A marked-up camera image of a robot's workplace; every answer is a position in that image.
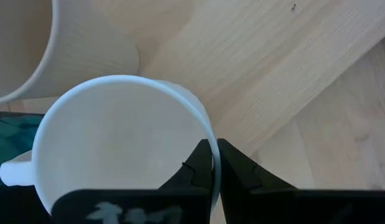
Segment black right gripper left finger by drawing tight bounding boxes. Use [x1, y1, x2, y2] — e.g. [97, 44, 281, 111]
[51, 139, 214, 224]

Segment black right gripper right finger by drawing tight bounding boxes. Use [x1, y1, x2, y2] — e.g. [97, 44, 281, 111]
[217, 138, 385, 224]

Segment white ceramic mug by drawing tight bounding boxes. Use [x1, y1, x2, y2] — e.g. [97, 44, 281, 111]
[0, 74, 222, 215]

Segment teal faceted plastic tumbler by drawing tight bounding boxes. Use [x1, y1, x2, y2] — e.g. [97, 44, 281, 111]
[0, 111, 45, 189]

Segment beige ribbed cup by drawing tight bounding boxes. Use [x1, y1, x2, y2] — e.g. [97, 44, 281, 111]
[0, 0, 140, 105]

